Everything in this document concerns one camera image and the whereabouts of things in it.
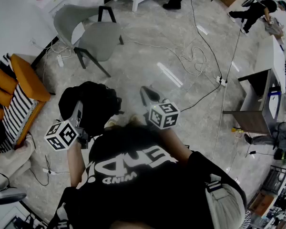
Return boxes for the long white desk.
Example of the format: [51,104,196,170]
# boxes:
[254,34,286,93]

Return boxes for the person's grey harness vest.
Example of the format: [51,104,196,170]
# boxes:
[204,174,246,229]

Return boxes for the orange sofa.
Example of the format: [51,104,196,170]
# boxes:
[0,53,52,152]

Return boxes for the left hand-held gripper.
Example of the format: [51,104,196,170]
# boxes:
[44,100,90,151]

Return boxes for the black white striped blanket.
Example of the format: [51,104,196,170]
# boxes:
[0,53,39,152]

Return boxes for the beige cloth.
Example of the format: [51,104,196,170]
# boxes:
[0,132,36,183]

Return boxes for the tangled white cable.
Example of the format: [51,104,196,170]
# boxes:
[30,38,72,68]

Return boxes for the wooden side desk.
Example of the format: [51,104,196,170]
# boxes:
[223,68,286,136]

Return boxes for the coiled white cable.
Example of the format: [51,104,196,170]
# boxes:
[123,40,222,77]

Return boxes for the person's right forearm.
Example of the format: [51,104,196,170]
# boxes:
[154,125,194,165]

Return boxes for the person's black printed t-shirt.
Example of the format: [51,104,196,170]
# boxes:
[46,124,247,229]

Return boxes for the white blue device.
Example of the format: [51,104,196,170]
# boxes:
[266,91,282,119]

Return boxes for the white power adapter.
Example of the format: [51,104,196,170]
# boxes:
[42,167,57,176]

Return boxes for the person's left forearm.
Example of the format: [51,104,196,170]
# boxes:
[66,141,87,188]

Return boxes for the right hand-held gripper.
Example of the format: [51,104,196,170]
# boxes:
[140,85,181,130]

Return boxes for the black backpack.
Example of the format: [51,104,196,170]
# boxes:
[58,81,125,138]

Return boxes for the long white cable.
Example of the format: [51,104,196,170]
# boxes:
[211,84,227,162]

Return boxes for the grey plastic shell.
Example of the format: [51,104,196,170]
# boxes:
[0,173,27,206]

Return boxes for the white power strip with plugs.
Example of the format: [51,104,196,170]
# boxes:
[215,75,228,87]

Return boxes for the cluttered shelving rack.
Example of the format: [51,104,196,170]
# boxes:
[247,163,286,229]

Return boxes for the grey chair with black legs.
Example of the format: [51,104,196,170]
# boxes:
[53,4,124,78]

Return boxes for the thin black cable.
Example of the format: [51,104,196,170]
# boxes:
[28,132,51,187]
[225,20,244,82]
[180,82,222,112]

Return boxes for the grey cloth bag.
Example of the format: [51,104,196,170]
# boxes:
[263,17,285,37]

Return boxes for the small yellow object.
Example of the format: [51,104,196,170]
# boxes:
[231,127,243,138]

